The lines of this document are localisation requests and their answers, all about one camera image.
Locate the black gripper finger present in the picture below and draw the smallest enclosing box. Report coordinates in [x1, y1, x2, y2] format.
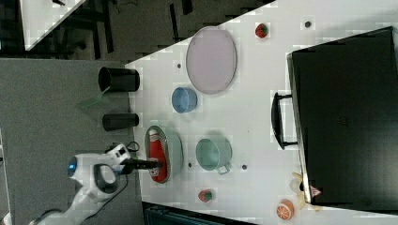
[137, 166, 160, 171]
[137, 159, 162, 165]

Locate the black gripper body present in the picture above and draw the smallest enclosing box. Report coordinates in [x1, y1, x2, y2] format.
[120, 158, 137, 174]

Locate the red plush ketchup bottle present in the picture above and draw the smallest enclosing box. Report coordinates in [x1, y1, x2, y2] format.
[148, 129, 168, 183]

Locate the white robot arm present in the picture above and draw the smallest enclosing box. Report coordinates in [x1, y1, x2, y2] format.
[29, 143, 161, 225]

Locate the small black cup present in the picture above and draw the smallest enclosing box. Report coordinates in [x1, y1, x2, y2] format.
[102, 113, 139, 131]

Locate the toy strawberry near edge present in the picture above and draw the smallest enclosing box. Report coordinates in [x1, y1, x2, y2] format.
[198, 189, 213, 203]

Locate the mint green mug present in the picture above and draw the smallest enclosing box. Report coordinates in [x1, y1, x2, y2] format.
[195, 135, 232, 175]

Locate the blue bowl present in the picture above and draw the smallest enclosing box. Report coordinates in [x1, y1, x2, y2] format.
[172, 87, 197, 113]

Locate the large black cup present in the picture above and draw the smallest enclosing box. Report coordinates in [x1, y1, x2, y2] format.
[99, 67, 140, 92]

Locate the pale pink round plate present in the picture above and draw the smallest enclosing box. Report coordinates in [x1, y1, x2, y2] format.
[186, 26, 237, 95]

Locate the toy orange half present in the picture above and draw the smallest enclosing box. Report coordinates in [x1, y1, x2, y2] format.
[277, 200, 295, 220]

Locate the peeled toy banana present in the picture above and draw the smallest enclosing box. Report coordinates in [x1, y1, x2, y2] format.
[289, 172, 306, 209]

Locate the toy strawberry near plate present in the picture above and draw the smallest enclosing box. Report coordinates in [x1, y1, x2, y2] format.
[255, 23, 268, 38]

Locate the black toaster oven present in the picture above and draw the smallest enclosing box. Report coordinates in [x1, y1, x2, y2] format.
[287, 26, 398, 215]

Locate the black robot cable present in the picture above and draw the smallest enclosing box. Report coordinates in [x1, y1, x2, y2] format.
[37, 141, 141, 223]

